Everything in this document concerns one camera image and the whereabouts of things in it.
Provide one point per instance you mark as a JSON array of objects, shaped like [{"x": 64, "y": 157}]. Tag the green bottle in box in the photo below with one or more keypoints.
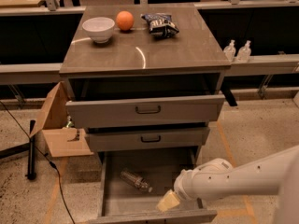
[{"x": 69, "y": 123}]

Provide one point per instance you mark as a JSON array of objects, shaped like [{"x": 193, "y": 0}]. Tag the brown cardboard box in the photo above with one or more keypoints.
[{"x": 51, "y": 122}]

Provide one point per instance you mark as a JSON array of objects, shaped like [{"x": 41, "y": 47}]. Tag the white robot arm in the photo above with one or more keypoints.
[{"x": 277, "y": 174}]

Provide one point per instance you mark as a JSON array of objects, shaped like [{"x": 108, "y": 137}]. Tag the middle grey drawer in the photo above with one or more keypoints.
[{"x": 149, "y": 139}]

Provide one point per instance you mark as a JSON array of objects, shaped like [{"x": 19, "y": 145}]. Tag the orange fruit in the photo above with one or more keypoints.
[{"x": 125, "y": 20}]

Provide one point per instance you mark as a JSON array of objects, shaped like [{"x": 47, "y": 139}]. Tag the top grey drawer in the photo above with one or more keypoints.
[{"x": 145, "y": 112}]

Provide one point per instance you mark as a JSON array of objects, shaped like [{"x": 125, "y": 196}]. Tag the black stand leg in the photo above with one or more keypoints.
[{"x": 29, "y": 148}]

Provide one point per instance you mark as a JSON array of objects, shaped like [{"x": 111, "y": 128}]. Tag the white ceramic bowl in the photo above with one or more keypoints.
[{"x": 99, "y": 29}]

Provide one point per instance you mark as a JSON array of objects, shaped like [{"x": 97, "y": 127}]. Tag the clear plastic water bottle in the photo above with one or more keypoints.
[{"x": 135, "y": 180}]

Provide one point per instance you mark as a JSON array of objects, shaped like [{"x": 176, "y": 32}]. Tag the grey drawer cabinet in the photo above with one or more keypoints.
[{"x": 137, "y": 65}]

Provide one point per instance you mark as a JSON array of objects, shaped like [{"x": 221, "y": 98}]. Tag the clear pump bottle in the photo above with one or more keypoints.
[
  {"x": 244, "y": 53},
  {"x": 229, "y": 51}
]

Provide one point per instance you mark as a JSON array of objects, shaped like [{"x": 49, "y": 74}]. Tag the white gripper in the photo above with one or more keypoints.
[{"x": 181, "y": 187}]

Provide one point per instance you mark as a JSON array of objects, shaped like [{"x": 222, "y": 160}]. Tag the left clear pump bottle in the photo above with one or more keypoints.
[{"x": 229, "y": 51}]

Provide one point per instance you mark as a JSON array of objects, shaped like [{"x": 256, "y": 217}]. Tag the right clear pump bottle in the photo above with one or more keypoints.
[{"x": 244, "y": 53}]

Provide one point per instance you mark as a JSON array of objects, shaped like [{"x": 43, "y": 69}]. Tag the bottom grey open drawer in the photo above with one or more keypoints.
[{"x": 121, "y": 203}]

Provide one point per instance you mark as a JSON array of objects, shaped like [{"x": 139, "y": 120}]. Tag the dark blue chip bag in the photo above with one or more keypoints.
[{"x": 160, "y": 24}]

